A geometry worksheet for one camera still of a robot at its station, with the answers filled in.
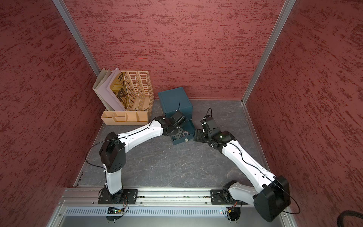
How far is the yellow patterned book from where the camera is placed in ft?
3.15

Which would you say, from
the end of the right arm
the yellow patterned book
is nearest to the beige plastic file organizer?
the yellow patterned book

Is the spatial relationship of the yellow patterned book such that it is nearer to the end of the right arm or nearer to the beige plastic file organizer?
the beige plastic file organizer
